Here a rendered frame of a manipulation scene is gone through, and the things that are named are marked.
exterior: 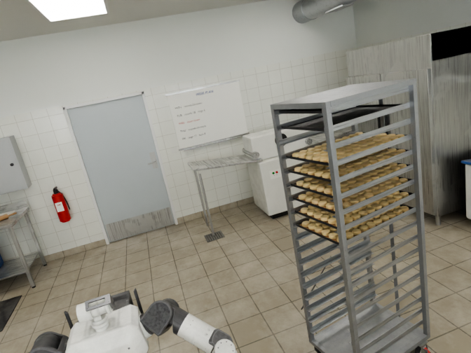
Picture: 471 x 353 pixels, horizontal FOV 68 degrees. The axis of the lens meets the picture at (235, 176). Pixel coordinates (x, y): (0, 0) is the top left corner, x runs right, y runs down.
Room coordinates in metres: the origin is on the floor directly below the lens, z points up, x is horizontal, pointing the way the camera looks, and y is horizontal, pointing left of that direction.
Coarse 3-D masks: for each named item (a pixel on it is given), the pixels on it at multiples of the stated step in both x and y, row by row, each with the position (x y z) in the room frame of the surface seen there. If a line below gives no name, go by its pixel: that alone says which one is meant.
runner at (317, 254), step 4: (332, 244) 2.18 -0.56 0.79; (336, 244) 2.20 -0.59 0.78; (324, 248) 2.15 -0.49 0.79; (328, 248) 2.17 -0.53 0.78; (332, 248) 2.17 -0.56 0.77; (336, 248) 2.16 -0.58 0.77; (316, 252) 2.12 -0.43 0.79; (320, 252) 2.14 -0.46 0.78; (324, 252) 2.14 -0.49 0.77; (328, 252) 2.13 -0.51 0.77; (308, 256) 2.10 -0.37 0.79; (312, 256) 2.11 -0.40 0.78; (316, 256) 2.11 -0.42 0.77; (300, 260) 2.07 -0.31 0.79; (304, 260) 2.08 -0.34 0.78; (308, 260) 2.08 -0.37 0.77; (312, 260) 2.08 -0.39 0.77; (300, 264) 2.05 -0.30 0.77
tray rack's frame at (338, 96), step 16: (400, 80) 1.98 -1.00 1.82; (304, 96) 2.18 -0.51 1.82; (320, 96) 1.98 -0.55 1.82; (336, 96) 1.81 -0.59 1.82; (352, 96) 1.72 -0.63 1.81; (368, 96) 1.77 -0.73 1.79; (416, 96) 1.92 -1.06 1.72; (416, 112) 1.91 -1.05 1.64; (352, 128) 2.34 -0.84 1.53; (416, 128) 1.91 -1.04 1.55; (416, 144) 1.91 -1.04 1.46; (416, 160) 1.91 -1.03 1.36; (416, 176) 1.92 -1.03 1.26; (416, 192) 1.92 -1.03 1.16; (416, 208) 1.93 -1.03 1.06; (368, 256) 2.32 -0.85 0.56; (400, 320) 2.09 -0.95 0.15; (320, 336) 2.09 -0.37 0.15; (336, 336) 2.06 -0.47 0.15; (368, 336) 2.00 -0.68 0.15; (416, 336) 1.92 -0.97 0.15; (336, 352) 1.92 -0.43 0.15; (352, 352) 1.89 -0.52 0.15; (368, 352) 1.87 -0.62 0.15; (384, 352) 1.84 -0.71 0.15; (400, 352) 1.82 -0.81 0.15
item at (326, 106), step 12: (324, 108) 1.67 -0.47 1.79; (324, 120) 1.68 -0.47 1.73; (336, 168) 1.66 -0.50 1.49; (336, 180) 1.66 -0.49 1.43; (336, 192) 1.65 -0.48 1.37; (336, 204) 1.66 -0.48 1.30; (336, 216) 1.67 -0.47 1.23; (348, 264) 1.66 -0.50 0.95; (348, 276) 1.66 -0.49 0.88; (348, 288) 1.65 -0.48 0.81; (348, 300) 1.66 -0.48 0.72; (348, 312) 1.67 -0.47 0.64
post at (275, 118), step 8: (272, 104) 2.07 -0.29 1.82; (272, 112) 2.08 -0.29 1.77; (280, 136) 2.07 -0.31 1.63; (280, 152) 2.06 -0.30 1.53; (280, 160) 2.08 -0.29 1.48; (280, 168) 2.09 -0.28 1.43; (288, 176) 2.08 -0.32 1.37; (288, 192) 2.07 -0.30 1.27; (288, 208) 2.08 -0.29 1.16; (296, 232) 2.07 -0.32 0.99; (296, 256) 2.07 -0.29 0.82; (296, 264) 2.09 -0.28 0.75; (304, 280) 2.07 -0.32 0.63; (304, 304) 2.07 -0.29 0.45; (304, 312) 2.09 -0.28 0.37; (312, 336) 2.07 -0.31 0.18
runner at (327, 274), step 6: (366, 252) 2.31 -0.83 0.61; (372, 252) 2.31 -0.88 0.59; (354, 258) 2.26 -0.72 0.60; (360, 258) 2.26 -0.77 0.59; (330, 270) 2.16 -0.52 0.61; (336, 270) 2.18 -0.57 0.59; (318, 276) 2.12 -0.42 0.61; (324, 276) 2.14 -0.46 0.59; (306, 282) 2.08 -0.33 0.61; (312, 282) 2.09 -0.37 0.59; (306, 288) 2.05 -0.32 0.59
